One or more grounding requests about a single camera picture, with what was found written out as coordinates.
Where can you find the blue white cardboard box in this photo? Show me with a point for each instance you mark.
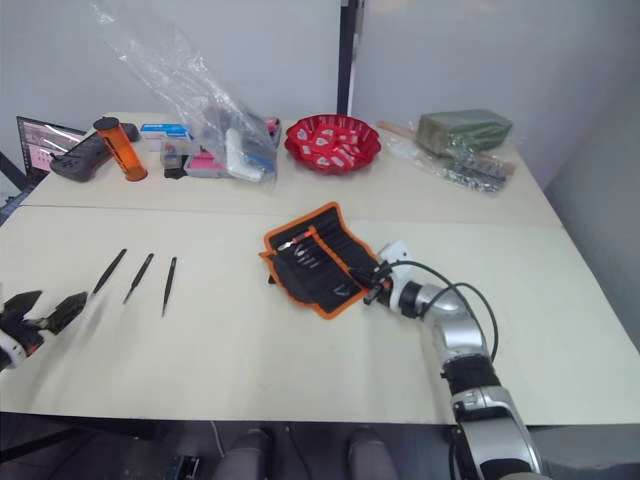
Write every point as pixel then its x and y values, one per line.
pixel 165 132

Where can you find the clear bag of metal parts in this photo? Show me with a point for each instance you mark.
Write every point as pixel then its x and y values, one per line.
pixel 475 172

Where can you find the black handheld controller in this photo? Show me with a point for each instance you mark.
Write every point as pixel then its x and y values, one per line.
pixel 80 160

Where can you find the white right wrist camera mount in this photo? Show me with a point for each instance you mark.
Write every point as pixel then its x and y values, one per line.
pixel 396 252

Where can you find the black table frame bar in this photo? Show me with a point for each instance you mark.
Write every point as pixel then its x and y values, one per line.
pixel 75 430

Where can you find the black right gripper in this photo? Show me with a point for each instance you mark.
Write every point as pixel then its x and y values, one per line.
pixel 382 281

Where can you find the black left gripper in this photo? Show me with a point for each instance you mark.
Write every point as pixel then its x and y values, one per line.
pixel 20 331

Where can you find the green wrapped block pack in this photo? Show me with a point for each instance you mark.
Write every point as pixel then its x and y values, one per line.
pixel 465 127

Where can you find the pink black small box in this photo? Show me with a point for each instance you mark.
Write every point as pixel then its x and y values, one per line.
pixel 205 165

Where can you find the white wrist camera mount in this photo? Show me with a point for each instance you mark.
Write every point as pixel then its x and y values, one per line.
pixel 396 252
pixel 7 352

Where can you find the clear plastic parts box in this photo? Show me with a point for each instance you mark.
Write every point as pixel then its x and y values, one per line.
pixel 175 155

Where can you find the orange tube with black cap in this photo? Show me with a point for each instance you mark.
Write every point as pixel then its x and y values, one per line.
pixel 125 152

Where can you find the red white snack packet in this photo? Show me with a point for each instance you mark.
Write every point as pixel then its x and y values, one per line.
pixel 324 134
pixel 325 160
pixel 350 136
pixel 304 136

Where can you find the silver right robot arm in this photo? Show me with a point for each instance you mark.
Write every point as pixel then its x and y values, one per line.
pixel 465 340

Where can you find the dark rounded shape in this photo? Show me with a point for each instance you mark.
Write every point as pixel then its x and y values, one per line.
pixel 245 455
pixel 372 455

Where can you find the white blue flat package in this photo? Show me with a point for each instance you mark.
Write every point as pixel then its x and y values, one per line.
pixel 242 157

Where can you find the black tweezers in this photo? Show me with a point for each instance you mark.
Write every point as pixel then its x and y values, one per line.
pixel 139 277
pixel 169 285
pixel 109 272

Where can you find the black orange-trimmed tool roll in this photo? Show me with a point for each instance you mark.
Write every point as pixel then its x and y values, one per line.
pixel 320 260

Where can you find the black vertical post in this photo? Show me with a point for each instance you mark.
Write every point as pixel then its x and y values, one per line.
pixel 347 55

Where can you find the silver metal pry tool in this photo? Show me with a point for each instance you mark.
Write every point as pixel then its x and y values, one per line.
pixel 344 290

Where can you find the black computer monitor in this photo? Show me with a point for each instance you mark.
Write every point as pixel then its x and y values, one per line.
pixel 40 145

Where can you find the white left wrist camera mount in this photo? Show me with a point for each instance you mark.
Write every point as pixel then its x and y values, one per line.
pixel 7 352

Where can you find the red plastic basket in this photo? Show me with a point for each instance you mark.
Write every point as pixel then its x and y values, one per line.
pixel 372 145

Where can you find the large clear plastic bag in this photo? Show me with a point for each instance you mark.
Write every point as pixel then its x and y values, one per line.
pixel 210 100

